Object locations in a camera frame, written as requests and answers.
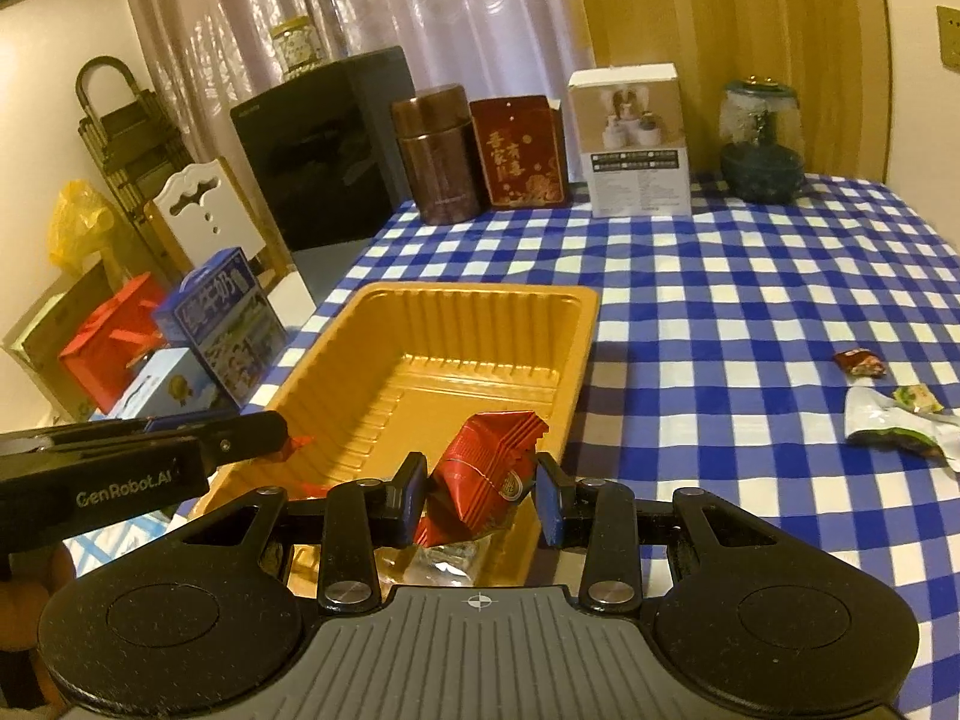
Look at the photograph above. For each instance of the green white snack packet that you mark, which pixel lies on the green white snack packet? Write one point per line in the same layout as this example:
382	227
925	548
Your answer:
870	416

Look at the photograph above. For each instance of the small patterned jar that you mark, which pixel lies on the small patterned jar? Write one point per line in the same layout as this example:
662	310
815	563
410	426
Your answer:
298	45

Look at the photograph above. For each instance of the dark blue milk carton box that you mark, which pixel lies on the dark blue milk carton box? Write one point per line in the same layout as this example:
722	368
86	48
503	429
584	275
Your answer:
225	322

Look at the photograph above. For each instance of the sheer white curtain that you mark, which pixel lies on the sheer white curtain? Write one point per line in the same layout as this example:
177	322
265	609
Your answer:
450	7

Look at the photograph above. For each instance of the red gold printed box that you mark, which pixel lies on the red gold printed box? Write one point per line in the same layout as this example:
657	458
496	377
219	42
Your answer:
521	154

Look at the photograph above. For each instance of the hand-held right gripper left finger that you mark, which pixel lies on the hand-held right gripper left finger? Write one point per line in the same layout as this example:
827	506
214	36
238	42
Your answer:
417	499

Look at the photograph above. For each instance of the dark red snack packet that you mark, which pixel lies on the dark red snack packet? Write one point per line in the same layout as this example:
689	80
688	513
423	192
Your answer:
861	362

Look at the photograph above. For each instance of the red pleated snack packet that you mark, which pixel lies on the red pleated snack packet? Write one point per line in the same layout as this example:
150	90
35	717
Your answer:
480	472

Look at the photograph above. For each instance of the glass jar with dark lid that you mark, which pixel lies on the glass jar with dark lid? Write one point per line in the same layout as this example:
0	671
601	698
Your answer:
761	157

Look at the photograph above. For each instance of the orange plastic tray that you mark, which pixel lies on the orange plastic tray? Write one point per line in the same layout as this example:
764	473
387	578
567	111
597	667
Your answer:
450	337

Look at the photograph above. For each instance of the black tall appliance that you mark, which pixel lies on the black tall appliance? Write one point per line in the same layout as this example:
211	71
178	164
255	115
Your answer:
322	150

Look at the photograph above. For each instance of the beige wall socket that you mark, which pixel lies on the beige wall socket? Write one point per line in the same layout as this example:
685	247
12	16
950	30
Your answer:
950	37

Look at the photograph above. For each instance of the blue white checkered tablecloth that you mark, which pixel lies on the blue white checkered tablecloth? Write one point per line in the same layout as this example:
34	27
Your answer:
712	277

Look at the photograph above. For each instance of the brown metal food jar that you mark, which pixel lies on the brown metal food jar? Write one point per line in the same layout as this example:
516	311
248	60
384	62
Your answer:
439	157

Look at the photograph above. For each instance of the cardboard box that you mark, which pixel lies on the cardboard box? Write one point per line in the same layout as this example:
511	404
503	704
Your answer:
37	337

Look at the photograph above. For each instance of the person's left hand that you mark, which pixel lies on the person's left hand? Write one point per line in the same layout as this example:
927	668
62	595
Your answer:
22	604

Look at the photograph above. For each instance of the red paper bag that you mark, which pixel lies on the red paper bag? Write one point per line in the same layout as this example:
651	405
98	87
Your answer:
105	345

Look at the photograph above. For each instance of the yellow plastic bag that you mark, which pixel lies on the yellow plastic bag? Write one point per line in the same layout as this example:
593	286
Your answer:
79	225

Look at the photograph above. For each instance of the white product carton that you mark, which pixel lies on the white product carton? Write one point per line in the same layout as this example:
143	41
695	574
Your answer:
634	150

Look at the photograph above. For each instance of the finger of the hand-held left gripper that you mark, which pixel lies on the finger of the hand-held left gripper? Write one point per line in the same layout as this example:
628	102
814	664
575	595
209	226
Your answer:
247	442

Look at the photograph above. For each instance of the light blue milk carton box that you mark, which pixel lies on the light blue milk carton box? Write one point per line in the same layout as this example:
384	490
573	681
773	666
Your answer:
172	382

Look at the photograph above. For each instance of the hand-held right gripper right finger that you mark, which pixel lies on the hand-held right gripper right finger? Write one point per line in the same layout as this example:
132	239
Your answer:
547	506

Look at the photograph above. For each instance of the black metal rack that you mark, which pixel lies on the black metal rack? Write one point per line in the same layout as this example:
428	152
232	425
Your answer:
142	150

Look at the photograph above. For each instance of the white carved chair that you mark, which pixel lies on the white carved chair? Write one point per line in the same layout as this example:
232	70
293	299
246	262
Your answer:
195	202

